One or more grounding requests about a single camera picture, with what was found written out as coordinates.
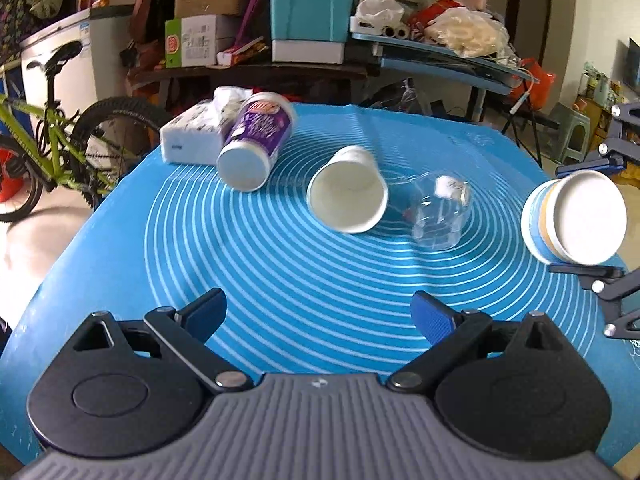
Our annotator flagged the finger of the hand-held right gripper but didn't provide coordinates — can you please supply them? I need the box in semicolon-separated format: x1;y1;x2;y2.
547;264;640;341
555;102;640;178

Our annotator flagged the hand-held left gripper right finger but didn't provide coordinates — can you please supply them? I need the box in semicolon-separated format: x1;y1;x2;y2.
387;290;568;394

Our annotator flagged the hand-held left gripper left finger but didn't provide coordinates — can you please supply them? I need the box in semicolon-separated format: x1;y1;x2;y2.
72;287;253;395

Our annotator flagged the clear plastic cup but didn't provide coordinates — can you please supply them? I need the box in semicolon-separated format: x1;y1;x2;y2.
395;170;473;251

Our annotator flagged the white paper cup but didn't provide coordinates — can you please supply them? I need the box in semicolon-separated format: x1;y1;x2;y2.
306;145;389;234

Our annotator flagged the purple printed paper cup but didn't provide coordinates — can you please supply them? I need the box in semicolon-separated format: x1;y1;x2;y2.
216;91;298;192

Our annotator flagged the grey plastic stool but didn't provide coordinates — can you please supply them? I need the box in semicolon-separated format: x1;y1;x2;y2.
542;102;593;163

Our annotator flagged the blue ringed silicone mat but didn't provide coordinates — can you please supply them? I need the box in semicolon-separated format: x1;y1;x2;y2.
0;102;640;466

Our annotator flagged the red bag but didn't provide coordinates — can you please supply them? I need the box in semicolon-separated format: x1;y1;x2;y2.
520;57;557;107

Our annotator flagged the white tissue pack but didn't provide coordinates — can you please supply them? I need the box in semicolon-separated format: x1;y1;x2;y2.
160;86;253;165

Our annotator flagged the cream plastic bag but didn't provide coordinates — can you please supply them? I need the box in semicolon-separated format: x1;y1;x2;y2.
432;7;511;58

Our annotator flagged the blue folding desk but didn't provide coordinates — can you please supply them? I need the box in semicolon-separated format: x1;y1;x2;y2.
350;32;535;126

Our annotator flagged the red printed packet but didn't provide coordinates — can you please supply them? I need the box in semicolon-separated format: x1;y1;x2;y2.
409;0;468;30

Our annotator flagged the dark wooden table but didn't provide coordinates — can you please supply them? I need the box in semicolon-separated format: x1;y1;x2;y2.
127;62;381;111

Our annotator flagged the red and yellow snack packet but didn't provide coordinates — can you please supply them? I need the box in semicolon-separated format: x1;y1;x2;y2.
217;37;267;67

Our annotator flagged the white crumpled plastic bag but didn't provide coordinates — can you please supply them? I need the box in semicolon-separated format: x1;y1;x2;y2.
356;0;406;25

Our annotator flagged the green bicycle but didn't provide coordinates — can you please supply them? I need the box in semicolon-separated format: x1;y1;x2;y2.
0;40;167;223

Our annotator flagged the white carton with green side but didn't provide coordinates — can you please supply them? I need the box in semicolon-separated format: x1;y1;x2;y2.
165;14;242;69

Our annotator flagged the white flat box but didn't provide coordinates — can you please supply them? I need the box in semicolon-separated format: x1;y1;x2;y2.
271;39;346;65

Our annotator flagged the white chest freezer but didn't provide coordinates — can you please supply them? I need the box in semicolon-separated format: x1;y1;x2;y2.
20;7;136;113

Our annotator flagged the teal plastic storage box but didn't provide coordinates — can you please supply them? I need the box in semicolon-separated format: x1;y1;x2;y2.
265;0;362;43

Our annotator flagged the patterned dark cloth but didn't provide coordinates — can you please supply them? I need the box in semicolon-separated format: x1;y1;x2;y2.
0;0;51;66

